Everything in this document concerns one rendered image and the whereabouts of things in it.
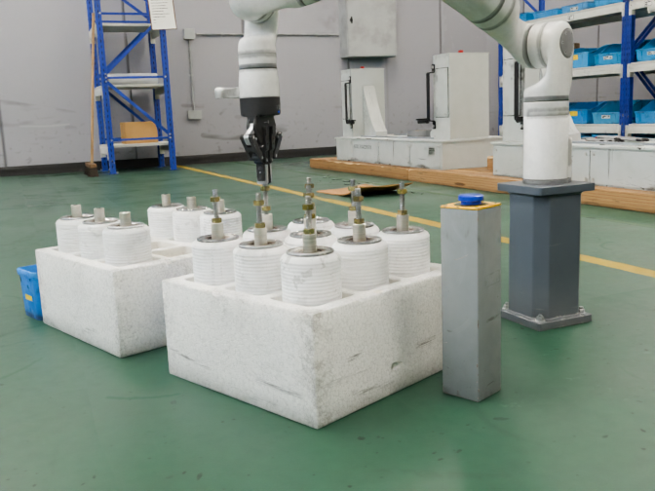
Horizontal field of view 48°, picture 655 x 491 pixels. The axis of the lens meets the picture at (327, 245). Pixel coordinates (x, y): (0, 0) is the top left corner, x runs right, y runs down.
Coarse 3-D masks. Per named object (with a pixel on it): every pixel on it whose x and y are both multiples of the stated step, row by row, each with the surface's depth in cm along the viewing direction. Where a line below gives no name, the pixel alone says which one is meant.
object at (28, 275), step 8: (24, 272) 176; (32, 272) 183; (24, 280) 178; (32, 280) 174; (24, 288) 179; (32, 288) 175; (24, 296) 180; (32, 296) 176; (40, 296) 175; (24, 304) 181; (32, 304) 177; (40, 304) 176; (32, 312) 178; (40, 312) 176; (40, 320) 176
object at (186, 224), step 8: (208, 208) 175; (176, 216) 173; (184, 216) 172; (192, 216) 172; (176, 224) 173; (184, 224) 172; (192, 224) 172; (176, 232) 173; (184, 232) 172; (192, 232) 172; (200, 232) 173; (176, 240) 174; (184, 240) 173; (192, 240) 172
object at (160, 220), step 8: (152, 208) 181; (160, 208) 180; (168, 208) 180; (152, 216) 181; (160, 216) 180; (168, 216) 180; (152, 224) 182; (160, 224) 181; (168, 224) 181; (152, 232) 182; (160, 232) 181; (168, 232) 181
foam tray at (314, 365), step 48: (192, 288) 126; (384, 288) 119; (432, 288) 127; (192, 336) 128; (240, 336) 118; (288, 336) 110; (336, 336) 110; (384, 336) 118; (432, 336) 128; (240, 384) 121; (288, 384) 112; (336, 384) 111; (384, 384) 120
